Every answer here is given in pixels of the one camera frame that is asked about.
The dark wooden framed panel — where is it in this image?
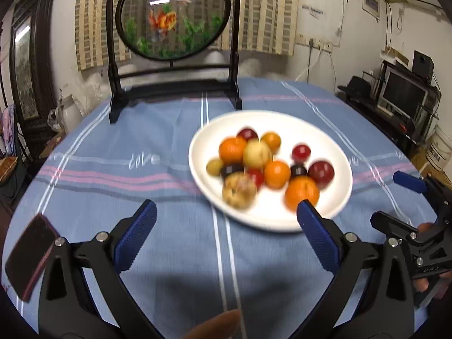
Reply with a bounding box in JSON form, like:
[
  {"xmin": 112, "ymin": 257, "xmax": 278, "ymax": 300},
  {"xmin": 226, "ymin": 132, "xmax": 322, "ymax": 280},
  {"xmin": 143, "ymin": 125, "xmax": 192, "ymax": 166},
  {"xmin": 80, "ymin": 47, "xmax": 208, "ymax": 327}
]
[{"xmin": 9, "ymin": 0, "xmax": 60, "ymax": 156}]

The mandarin orange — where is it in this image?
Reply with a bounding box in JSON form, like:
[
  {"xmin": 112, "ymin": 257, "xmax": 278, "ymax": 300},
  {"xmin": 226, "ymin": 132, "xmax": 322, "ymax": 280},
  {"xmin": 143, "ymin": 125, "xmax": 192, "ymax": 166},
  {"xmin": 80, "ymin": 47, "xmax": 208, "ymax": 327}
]
[
  {"xmin": 263, "ymin": 160, "xmax": 292, "ymax": 189},
  {"xmin": 218, "ymin": 136, "xmax": 248, "ymax": 165}
]

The black speaker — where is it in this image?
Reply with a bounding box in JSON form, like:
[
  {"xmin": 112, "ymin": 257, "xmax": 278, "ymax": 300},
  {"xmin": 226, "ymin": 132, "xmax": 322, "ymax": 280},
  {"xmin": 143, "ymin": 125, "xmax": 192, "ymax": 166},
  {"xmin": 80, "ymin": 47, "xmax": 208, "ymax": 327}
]
[{"xmin": 412, "ymin": 50, "xmax": 435, "ymax": 78}]

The small dark red plum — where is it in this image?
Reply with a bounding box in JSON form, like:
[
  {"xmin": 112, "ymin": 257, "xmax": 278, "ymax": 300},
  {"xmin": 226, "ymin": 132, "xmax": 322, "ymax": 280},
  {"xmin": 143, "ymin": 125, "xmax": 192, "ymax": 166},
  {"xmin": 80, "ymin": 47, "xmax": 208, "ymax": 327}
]
[{"xmin": 236, "ymin": 127, "xmax": 259, "ymax": 142}]

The large red plum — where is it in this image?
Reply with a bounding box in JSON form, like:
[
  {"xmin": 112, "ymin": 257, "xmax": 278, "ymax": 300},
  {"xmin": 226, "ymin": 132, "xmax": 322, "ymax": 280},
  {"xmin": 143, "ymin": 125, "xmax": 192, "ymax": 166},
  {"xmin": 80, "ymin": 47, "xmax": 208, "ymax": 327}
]
[{"xmin": 307, "ymin": 160, "xmax": 335, "ymax": 188}]

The red cherry tomato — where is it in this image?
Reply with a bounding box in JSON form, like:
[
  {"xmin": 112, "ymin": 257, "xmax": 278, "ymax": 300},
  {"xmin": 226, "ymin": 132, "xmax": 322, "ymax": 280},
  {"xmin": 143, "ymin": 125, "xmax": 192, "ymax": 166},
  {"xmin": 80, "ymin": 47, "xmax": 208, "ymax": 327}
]
[{"xmin": 292, "ymin": 144, "xmax": 312, "ymax": 162}]

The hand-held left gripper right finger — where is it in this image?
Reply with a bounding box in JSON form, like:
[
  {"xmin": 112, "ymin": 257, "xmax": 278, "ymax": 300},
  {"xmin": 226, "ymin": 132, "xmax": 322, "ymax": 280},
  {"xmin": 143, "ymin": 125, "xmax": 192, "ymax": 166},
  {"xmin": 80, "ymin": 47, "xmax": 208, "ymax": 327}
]
[{"xmin": 290, "ymin": 199, "xmax": 415, "ymax": 339}]

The pale yellow round fruit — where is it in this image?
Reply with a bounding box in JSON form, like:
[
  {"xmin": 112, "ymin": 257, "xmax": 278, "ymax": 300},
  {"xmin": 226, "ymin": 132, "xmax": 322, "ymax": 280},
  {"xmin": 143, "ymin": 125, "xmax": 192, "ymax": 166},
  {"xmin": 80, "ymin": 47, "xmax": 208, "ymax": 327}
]
[{"xmin": 242, "ymin": 139, "xmax": 273, "ymax": 169}]

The person's right hand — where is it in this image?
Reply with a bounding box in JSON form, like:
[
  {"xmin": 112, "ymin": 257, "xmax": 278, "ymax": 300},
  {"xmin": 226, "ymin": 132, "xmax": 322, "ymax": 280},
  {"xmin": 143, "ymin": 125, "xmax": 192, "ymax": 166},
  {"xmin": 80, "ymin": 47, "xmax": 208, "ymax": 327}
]
[{"xmin": 412, "ymin": 222, "xmax": 437, "ymax": 293}]

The bright red round fruit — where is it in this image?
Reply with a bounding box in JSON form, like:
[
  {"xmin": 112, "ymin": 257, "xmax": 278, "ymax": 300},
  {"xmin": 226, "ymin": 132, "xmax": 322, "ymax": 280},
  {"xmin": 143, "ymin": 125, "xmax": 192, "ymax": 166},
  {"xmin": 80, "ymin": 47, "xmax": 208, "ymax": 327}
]
[{"xmin": 246, "ymin": 168, "xmax": 265, "ymax": 188}]

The white wall frame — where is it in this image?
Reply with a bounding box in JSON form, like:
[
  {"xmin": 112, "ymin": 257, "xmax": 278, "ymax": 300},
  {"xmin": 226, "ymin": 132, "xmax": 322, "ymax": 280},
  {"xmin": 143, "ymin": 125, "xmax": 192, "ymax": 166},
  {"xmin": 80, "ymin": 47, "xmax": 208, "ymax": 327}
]
[{"xmin": 362, "ymin": 0, "xmax": 381, "ymax": 18}]

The purple cloth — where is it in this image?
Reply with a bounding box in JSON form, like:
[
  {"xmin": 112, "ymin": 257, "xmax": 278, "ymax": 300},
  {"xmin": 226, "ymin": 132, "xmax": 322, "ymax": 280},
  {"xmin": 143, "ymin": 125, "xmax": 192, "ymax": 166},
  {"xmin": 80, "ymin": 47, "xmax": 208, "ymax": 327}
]
[{"xmin": 2, "ymin": 105, "xmax": 20, "ymax": 156}]

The beige checked curtain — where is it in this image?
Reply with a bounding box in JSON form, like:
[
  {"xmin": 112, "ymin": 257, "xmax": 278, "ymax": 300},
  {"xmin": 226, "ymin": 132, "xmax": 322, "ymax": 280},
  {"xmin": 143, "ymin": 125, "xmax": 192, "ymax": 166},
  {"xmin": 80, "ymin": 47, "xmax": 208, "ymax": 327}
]
[{"xmin": 74, "ymin": 0, "xmax": 301, "ymax": 71}]

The small green-yellow fruit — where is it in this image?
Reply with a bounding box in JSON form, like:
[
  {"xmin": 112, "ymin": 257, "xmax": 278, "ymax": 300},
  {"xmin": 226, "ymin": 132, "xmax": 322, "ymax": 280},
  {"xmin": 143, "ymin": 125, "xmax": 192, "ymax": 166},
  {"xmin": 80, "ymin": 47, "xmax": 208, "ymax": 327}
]
[{"xmin": 206, "ymin": 159, "xmax": 225, "ymax": 176}]

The black desk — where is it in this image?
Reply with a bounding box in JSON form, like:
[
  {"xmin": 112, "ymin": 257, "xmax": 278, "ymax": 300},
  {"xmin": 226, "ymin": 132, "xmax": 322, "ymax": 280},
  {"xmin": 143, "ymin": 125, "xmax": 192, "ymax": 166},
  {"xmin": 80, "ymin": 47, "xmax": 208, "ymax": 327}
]
[{"xmin": 337, "ymin": 85, "xmax": 442, "ymax": 156}]

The brownish yellow fruit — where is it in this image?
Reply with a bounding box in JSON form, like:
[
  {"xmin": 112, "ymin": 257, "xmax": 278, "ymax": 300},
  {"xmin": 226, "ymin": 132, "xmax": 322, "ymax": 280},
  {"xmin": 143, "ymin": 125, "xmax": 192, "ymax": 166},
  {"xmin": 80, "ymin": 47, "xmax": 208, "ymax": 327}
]
[{"xmin": 222, "ymin": 172, "xmax": 258, "ymax": 209}]

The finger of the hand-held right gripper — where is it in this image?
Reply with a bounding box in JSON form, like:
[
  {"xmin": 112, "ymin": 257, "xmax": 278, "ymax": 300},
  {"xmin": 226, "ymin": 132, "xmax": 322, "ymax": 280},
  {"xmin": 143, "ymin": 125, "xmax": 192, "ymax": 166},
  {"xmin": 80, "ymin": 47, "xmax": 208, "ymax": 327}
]
[
  {"xmin": 393, "ymin": 170, "xmax": 452, "ymax": 217},
  {"xmin": 370, "ymin": 210, "xmax": 421, "ymax": 241}
]

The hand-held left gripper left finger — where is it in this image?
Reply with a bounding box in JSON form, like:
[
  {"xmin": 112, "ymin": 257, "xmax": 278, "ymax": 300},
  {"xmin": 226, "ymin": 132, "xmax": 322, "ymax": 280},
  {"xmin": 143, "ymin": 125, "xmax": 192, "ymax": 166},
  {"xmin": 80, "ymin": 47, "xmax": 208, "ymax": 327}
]
[{"xmin": 37, "ymin": 199, "xmax": 158, "ymax": 339}]

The yellow-orange citrus fruit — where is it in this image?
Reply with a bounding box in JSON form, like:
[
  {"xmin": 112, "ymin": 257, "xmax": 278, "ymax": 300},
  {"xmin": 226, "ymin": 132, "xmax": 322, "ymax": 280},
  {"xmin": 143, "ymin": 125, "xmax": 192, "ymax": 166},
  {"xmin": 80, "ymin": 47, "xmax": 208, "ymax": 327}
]
[{"xmin": 260, "ymin": 132, "xmax": 282, "ymax": 154}]

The white power cable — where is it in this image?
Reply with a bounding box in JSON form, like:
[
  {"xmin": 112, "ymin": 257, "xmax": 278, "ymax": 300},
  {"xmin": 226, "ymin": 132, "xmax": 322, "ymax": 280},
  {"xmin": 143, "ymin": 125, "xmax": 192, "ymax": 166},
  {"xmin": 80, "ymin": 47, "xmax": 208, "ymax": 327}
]
[{"xmin": 295, "ymin": 47, "xmax": 323, "ymax": 82}]

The wall socket strip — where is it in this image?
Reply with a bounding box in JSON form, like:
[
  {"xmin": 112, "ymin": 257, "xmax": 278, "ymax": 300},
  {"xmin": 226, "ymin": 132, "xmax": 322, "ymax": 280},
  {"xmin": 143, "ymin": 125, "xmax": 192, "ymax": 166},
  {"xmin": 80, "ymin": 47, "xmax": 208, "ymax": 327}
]
[{"xmin": 297, "ymin": 34, "xmax": 341, "ymax": 53}]

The white oval plate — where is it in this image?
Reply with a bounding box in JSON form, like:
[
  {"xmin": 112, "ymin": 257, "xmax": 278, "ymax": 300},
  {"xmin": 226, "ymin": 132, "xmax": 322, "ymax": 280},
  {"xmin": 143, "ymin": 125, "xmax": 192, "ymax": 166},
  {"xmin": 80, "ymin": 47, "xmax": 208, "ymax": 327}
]
[{"xmin": 188, "ymin": 110, "xmax": 354, "ymax": 233}]

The large orange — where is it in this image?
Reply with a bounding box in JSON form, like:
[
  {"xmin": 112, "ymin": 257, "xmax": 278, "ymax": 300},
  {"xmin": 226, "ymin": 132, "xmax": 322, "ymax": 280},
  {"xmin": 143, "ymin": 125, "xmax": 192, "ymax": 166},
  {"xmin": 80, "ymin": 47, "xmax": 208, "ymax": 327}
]
[{"xmin": 284, "ymin": 176, "xmax": 320, "ymax": 212}]

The black hat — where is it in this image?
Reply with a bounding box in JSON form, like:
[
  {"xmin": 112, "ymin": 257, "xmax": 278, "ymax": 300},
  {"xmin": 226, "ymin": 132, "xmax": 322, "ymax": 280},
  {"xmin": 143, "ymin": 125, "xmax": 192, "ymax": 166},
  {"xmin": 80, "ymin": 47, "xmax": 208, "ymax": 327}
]
[{"xmin": 337, "ymin": 76, "xmax": 373, "ymax": 96}]

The round embroidered screen black stand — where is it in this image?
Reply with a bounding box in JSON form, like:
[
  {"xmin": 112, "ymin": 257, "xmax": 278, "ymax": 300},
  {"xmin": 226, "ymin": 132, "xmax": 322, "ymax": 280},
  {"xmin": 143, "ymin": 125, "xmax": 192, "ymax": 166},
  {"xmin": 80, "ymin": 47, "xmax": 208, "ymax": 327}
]
[{"xmin": 108, "ymin": 0, "xmax": 244, "ymax": 124}]

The white bucket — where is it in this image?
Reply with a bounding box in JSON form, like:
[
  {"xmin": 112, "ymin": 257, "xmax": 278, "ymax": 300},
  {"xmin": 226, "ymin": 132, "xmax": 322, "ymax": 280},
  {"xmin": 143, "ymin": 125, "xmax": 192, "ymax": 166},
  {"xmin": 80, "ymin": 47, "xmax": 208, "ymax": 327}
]
[{"xmin": 425, "ymin": 123, "xmax": 452, "ymax": 172}]

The white jug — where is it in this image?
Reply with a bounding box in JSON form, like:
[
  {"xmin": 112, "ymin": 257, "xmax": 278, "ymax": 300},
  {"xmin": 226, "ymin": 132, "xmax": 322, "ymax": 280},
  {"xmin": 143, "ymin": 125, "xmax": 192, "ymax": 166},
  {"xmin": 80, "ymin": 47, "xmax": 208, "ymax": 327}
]
[{"xmin": 56, "ymin": 94, "xmax": 83, "ymax": 133}]

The blue striped tablecloth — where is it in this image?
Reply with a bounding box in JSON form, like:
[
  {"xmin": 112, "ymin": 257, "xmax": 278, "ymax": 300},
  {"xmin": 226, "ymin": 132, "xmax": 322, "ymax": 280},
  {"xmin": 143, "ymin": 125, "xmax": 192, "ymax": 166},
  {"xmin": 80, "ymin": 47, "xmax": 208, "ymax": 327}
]
[{"xmin": 0, "ymin": 78, "xmax": 438, "ymax": 339}]

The person's left hand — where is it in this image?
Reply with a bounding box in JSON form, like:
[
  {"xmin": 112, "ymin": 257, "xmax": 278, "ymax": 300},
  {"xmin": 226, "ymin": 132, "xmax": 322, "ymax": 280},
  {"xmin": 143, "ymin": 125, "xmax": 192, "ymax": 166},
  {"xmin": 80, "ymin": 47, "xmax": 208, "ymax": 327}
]
[{"xmin": 187, "ymin": 310, "xmax": 242, "ymax": 339}]

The computer monitor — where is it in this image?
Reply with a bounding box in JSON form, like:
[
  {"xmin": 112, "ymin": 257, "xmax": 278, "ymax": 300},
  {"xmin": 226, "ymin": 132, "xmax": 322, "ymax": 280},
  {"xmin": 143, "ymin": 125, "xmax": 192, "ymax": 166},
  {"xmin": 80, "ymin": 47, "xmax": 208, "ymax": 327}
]
[{"xmin": 378, "ymin": 65, "xmax": 429, "ymax": 119}]

